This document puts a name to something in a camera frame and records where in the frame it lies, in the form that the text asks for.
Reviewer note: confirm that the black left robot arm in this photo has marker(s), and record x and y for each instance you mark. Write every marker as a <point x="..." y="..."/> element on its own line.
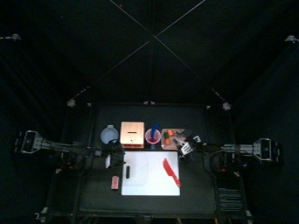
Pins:
<point x="53" y="145"/>

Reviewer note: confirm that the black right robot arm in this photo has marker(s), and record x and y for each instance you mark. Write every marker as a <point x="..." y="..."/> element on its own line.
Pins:
<point x="240" y="148"/>

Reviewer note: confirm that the wooden tray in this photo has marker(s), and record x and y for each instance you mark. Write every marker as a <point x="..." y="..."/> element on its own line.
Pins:
<point x="172" y="147"/>

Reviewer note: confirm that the orange toy food piece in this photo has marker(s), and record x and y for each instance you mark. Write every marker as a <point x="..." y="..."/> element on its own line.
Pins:
<point x="167" y="141"/>
<point x="169" y="132"/>

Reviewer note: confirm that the green toy food piece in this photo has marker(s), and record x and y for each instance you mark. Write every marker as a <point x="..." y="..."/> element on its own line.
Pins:
<point x="165" y="135"/>

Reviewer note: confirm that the grey bowl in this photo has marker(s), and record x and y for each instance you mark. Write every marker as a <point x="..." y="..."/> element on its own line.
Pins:
<point x="109" y="135"/>

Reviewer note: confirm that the red wooden drawer box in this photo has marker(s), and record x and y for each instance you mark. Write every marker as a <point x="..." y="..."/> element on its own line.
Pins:
<point x="132" y="134"/>

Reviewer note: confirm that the blue tape patch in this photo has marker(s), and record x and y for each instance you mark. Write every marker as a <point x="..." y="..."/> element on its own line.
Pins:
<point x="152" y="147"/>

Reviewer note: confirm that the red plastic cup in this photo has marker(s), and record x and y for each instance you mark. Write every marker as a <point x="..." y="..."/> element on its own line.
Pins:
<point x="152" y="137"/>

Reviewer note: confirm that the white cutting board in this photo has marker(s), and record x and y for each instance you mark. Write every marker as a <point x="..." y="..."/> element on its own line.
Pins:
<point x="151" y="175"/>

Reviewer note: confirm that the red toy knife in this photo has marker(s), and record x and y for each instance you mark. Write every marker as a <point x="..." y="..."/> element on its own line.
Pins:
<point x="169" y="170"/>

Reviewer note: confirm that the printed label sticker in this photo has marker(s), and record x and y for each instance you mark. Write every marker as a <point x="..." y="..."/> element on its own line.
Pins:
<point x="229" y="199"/>

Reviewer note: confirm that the metal frame bracket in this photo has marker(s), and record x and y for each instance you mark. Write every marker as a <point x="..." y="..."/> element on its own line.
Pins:
<point x="71" y="102"/>
<point x="147" y="102"/>
<point x="15" y="37"/>
<point x="225" y="105"/>
<point x="291" y="38"/>

